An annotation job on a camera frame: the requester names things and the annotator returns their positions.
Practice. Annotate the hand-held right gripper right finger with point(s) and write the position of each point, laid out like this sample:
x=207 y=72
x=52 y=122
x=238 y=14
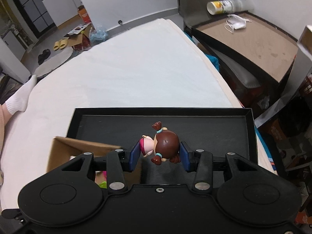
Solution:
x=185 y=158

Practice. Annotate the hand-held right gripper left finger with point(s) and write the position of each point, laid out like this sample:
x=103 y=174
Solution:
x=134 y=157

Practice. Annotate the brown haired doll figurine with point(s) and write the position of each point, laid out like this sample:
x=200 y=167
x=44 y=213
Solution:
x=165 y=143

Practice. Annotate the black shallow tray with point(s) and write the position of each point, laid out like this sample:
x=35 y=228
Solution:
x=214 y=131

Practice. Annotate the green hexagonal block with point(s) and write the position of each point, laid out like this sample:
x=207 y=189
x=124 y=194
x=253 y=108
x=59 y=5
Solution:
x=103 y=184

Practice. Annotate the white rectangular block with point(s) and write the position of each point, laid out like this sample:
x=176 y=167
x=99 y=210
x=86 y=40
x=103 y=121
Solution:
x=73 y=158

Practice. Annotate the round grey rug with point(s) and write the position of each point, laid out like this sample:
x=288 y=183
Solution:
x=53 y=63

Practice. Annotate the blue plastic bag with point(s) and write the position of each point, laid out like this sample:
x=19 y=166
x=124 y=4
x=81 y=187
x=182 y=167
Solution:
x=98 y=35

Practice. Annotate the cardboard box with red print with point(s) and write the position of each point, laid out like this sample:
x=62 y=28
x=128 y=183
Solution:
x=78 y=39

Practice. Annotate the yellow slipper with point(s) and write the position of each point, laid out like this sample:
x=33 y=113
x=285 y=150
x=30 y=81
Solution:
x=63 y=43
x=57 y=46

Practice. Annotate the black shoe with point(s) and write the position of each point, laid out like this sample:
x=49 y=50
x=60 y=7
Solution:
x=45 y=52
x=41 y=59

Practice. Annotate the white face mask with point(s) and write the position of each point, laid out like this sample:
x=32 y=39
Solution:
x=237 y=23

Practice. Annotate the orange printed box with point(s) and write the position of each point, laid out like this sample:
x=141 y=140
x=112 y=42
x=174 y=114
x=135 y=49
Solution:
x=84 y=14

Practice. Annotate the white yellow bottle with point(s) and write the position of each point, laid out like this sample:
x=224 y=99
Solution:
x=224 y=6

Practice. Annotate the white cabinet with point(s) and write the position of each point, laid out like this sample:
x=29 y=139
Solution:
x=63 y=4

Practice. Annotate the black framed glass door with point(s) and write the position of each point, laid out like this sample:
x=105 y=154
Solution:
x=29 y=7

